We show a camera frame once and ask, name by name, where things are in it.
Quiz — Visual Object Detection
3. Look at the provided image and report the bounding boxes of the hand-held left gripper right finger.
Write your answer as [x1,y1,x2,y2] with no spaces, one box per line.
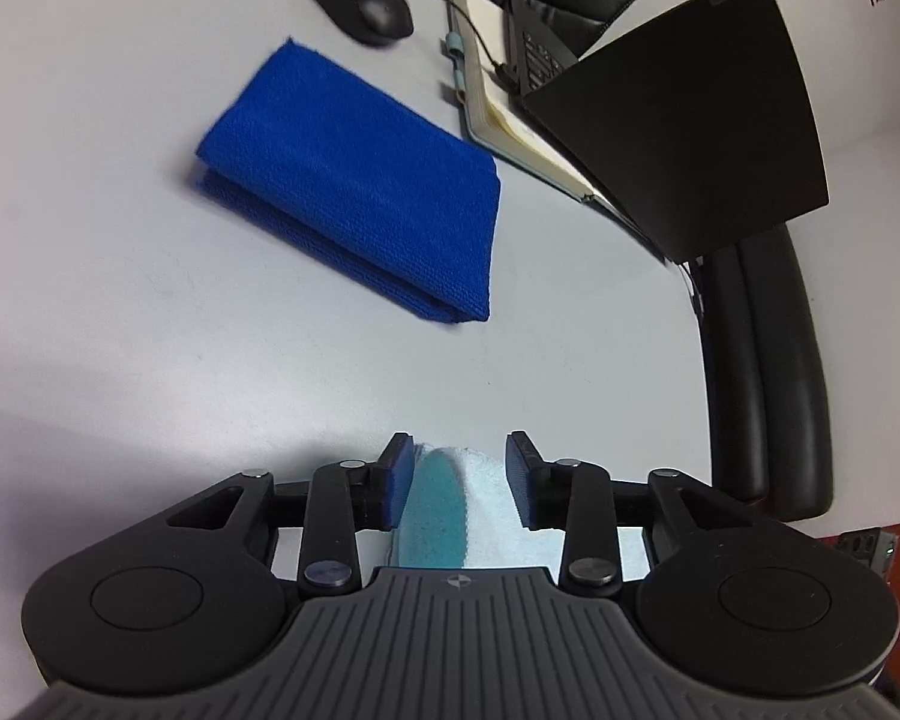
[505,430,777,597]

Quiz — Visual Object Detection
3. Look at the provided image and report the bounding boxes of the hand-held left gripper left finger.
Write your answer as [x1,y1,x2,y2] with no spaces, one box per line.
[166,431,416,595]

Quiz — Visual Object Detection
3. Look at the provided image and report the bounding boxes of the light blue towel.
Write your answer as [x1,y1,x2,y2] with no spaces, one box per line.
[386,444,650,580]

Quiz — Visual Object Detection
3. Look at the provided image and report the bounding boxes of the folded dark blue cloth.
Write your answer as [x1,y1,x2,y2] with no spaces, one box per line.
[195,37,502,325]

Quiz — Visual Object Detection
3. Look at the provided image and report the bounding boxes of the grey power strip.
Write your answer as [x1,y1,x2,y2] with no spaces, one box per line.
[838,527,897,577]

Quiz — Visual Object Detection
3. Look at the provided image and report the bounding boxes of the cream paper notebook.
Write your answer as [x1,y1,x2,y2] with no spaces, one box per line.
[442,0,631,226]

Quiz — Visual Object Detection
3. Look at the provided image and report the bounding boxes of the black laptop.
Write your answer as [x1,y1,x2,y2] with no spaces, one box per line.
[499,0,830,263]

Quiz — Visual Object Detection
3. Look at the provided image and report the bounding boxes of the black computer mouse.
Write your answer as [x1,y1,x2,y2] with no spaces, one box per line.
[292,0,415,46]

